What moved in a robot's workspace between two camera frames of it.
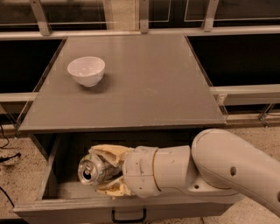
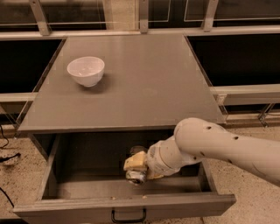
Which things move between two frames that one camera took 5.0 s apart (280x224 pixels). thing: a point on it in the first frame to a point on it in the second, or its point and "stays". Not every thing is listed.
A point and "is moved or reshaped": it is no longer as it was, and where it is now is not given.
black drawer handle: [129, 220] stays
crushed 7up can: [96, 171] is moved or reshaped
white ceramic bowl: [87, 70] stays
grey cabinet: [148, 81] stays
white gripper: [139, 171] to [154, 163]
